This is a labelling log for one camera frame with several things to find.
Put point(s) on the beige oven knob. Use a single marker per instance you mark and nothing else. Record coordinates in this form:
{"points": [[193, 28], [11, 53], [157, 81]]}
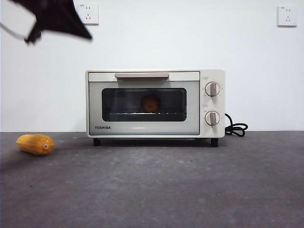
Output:
{"points": [[212, 118], [212, 89]]}

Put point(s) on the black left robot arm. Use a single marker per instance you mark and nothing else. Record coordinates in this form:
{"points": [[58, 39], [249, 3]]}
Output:
{"points": [[40, 9]]}

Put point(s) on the yellow corn cob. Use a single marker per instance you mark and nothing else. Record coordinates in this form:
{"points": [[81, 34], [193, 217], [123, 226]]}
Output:
{"points": [[33, 145]]}

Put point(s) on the white Toshiba toaster oven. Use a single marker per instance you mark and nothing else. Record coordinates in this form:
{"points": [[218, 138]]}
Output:
{"points": [[154, 129]]}

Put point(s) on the white wall socket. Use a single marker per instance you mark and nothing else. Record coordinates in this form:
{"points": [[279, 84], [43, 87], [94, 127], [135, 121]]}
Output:
{"points": [[91, 15], [287, 16]]}

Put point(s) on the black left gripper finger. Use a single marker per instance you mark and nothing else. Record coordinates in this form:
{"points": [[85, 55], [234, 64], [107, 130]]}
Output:
{"points": [[71, 19], [47, 27]]}

